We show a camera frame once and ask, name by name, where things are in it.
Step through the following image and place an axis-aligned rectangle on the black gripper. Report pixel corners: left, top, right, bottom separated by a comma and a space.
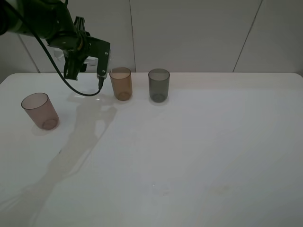
63, 33, 90, 80

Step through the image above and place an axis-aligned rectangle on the clear plastic water bottle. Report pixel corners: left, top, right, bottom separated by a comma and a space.
53, 48, 98, 72

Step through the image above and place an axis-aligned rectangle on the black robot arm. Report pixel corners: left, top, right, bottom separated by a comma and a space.
0, 0, 89, 80

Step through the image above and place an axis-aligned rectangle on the amber translucent plastic cup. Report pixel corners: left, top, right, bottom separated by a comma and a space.
109, 67, 133, 101

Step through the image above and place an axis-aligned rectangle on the pink translucent plastic cup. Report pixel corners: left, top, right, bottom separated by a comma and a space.
21, 93, 59, 131

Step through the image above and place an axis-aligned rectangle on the grey translucent plastic cup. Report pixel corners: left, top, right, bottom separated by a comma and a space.
148, 69, 170, 103

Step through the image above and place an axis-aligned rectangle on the black camera cable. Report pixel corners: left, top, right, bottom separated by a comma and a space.
7, 0, 105, 96

